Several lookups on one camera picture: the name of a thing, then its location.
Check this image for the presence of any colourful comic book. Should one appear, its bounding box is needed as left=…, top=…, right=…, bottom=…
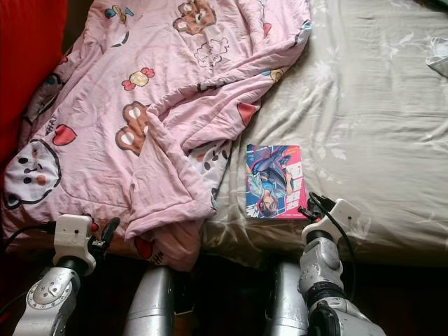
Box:
left=245, top=144, right=309, bottom=220

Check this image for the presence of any beige floral bed sheet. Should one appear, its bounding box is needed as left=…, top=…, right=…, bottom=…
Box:
left=199, top=0, right=448, bottom=267

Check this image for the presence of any pink cartoon print quilt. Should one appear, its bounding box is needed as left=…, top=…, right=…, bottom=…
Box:
left=2, top=0, right=312, bottom=272

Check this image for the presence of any white crumpled cloth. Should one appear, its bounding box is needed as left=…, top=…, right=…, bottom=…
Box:
left=426, top=38, right=448, bottom=79

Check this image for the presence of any red fabric drape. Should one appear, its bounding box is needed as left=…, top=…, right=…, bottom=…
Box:
left=0, top=0, right=69, bottom=211

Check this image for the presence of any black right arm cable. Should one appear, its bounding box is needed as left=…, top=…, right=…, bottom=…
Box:
left=322, top=196, right=358, bottom=298

